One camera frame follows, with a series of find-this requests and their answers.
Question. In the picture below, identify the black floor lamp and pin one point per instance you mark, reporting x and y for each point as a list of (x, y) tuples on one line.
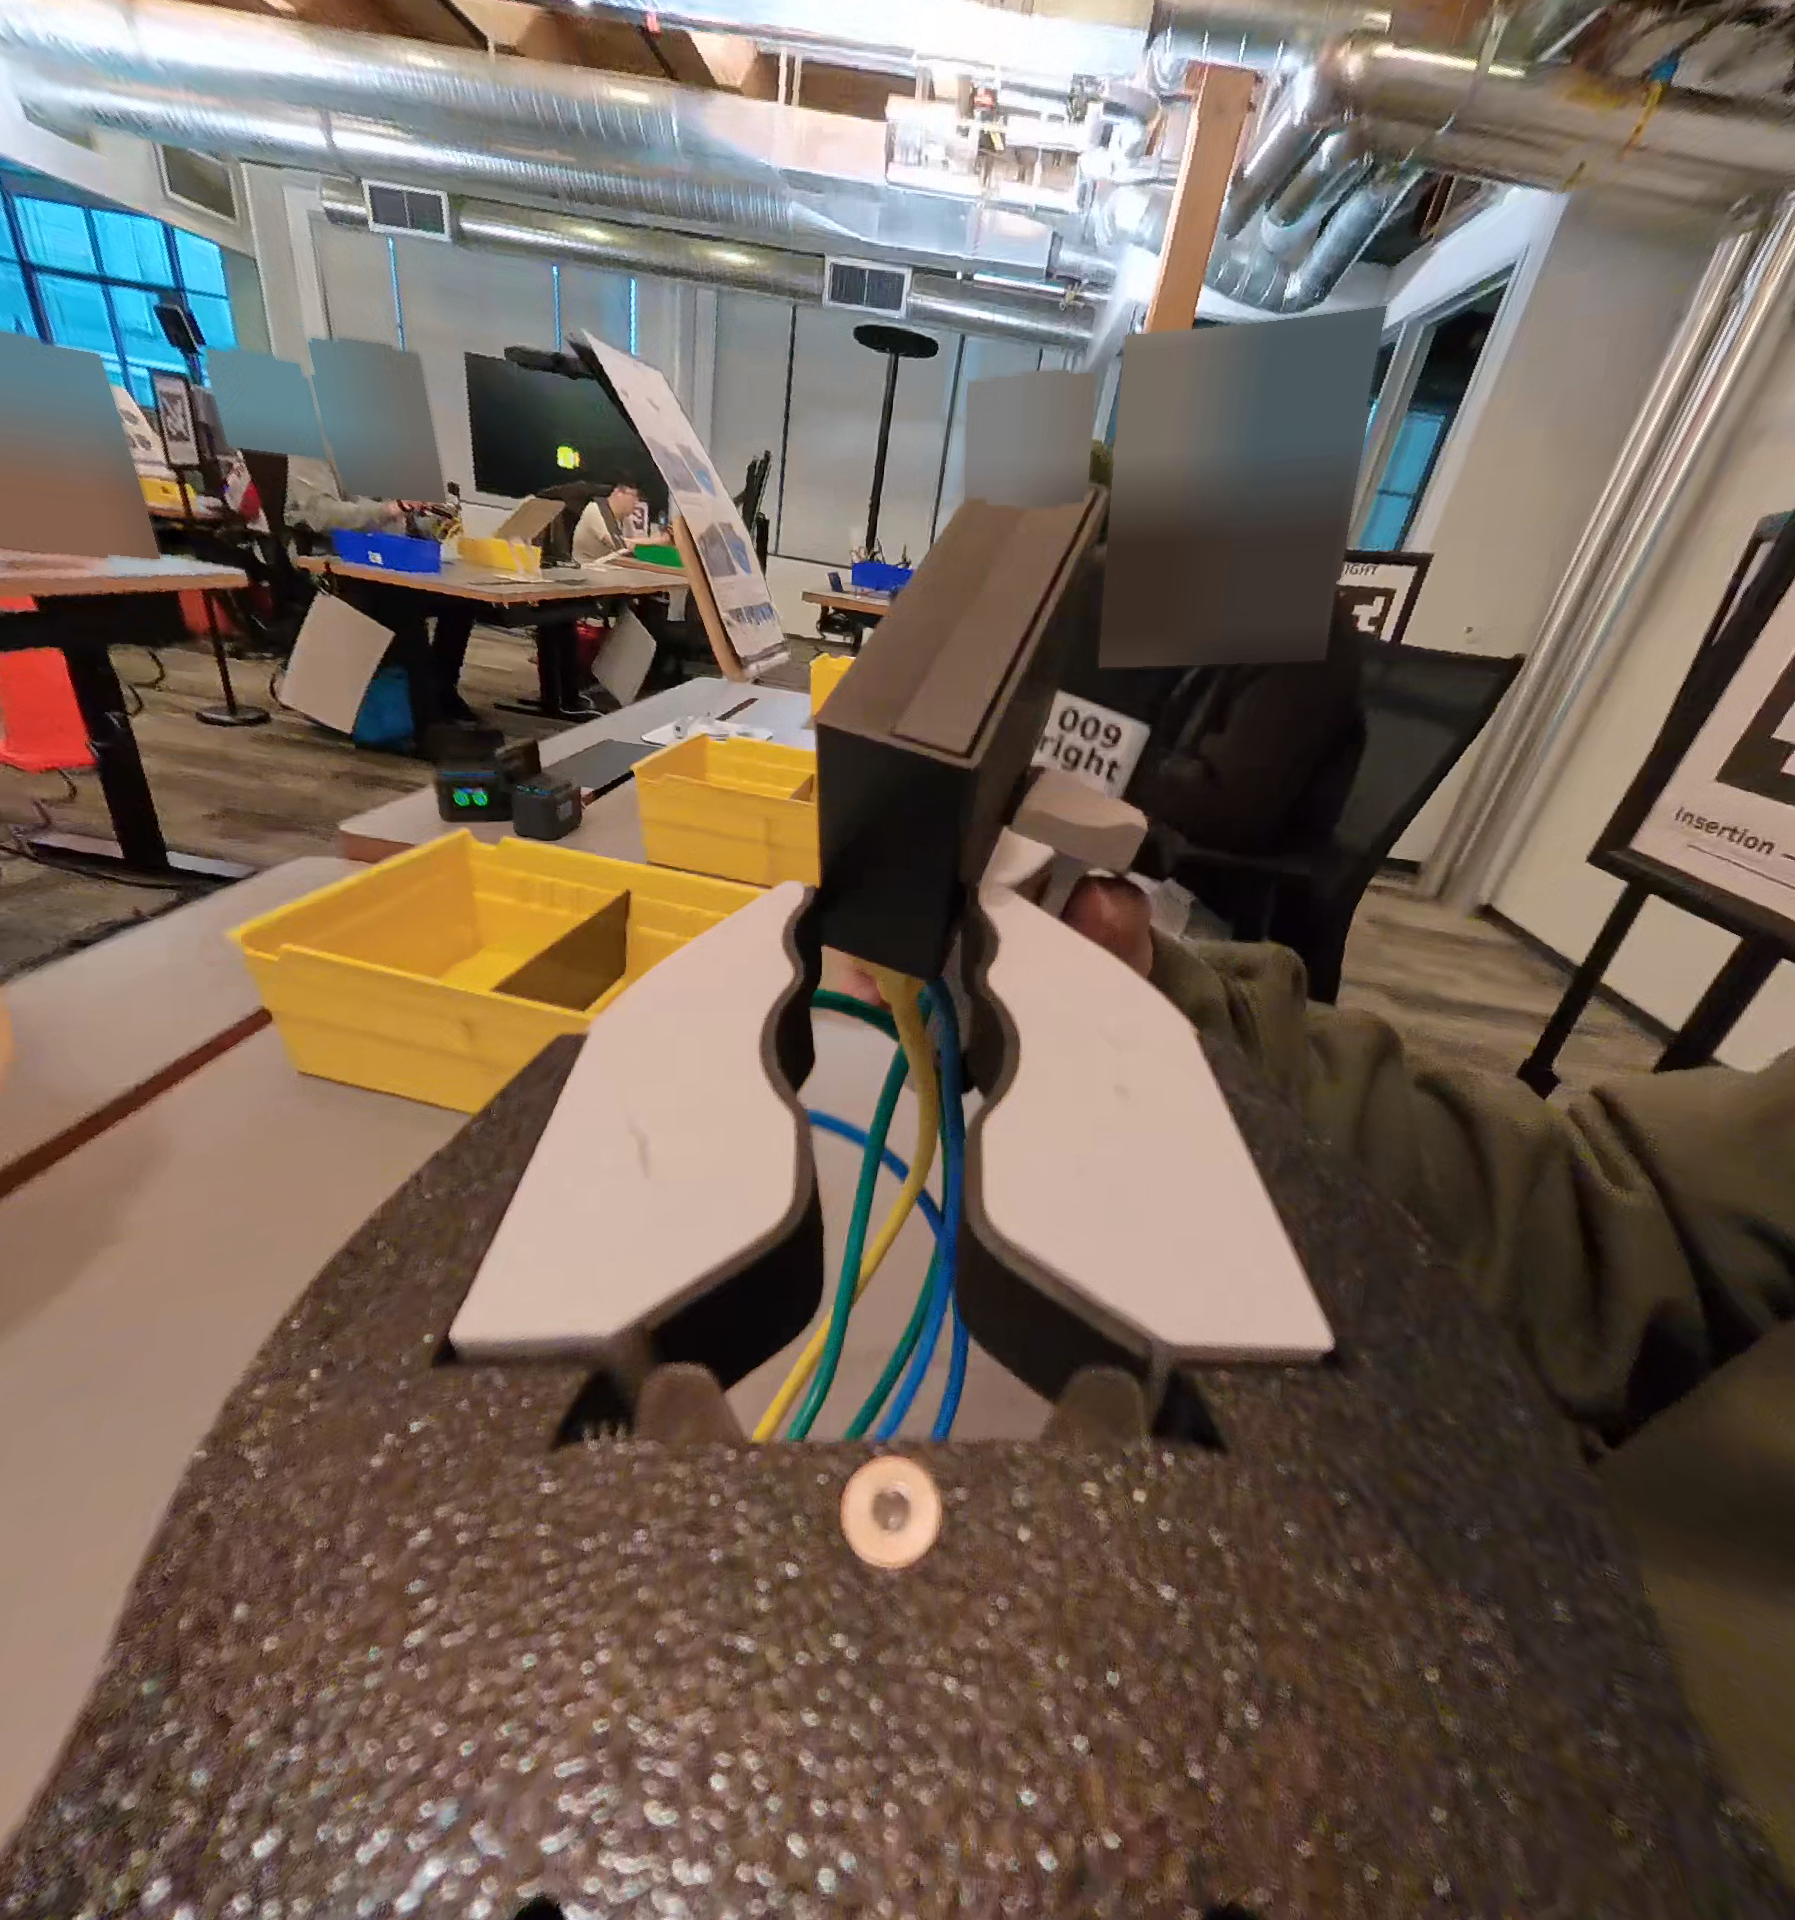
[(888, 436)]

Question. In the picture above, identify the small yellow plastic bin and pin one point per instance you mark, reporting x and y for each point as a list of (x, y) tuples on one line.
[(495, 556), (829, 682)]

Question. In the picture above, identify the large framed marker sign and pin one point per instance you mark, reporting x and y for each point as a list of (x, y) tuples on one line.
[(1783, 720)]

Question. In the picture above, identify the yellow plastic bin with divider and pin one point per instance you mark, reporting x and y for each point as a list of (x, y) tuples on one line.
[(387, 990)]

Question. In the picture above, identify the small black device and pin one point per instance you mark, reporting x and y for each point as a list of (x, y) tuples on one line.
[(547, 812)]

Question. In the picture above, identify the wooden desk with black legs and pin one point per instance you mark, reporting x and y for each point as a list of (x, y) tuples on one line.
[(72, 578)]

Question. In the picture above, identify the long wooden work table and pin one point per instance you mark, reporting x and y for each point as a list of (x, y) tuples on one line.
[(537, 583)]

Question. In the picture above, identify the small blue plastic bin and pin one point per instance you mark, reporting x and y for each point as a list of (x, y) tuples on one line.
[(386, 551), (882, 578)]

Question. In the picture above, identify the black monitor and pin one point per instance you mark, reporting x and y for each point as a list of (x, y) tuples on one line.
[(537, 436)]

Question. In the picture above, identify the person's right hand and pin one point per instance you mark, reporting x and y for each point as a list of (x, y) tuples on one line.
[(1110, 924)]

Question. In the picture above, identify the black device with green lights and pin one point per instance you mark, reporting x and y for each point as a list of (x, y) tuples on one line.
[(470, 780)]

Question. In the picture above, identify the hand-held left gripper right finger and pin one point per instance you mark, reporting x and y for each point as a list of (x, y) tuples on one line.
[(1137, 1186)]

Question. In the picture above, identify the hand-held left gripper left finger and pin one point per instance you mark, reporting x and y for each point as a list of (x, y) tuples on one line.
[(643, 1171)]

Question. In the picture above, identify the black network switch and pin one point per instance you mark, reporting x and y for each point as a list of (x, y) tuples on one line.
[(928, 750)]

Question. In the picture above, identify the grey panel board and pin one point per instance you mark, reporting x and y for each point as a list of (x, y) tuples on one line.
[(335, 667)]

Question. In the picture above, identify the orange traffic cone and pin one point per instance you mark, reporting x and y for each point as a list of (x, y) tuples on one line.
[(35, 706)]

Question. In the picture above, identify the wooden instruction clipboard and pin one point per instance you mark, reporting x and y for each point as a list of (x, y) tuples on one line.
[(689, 481)]

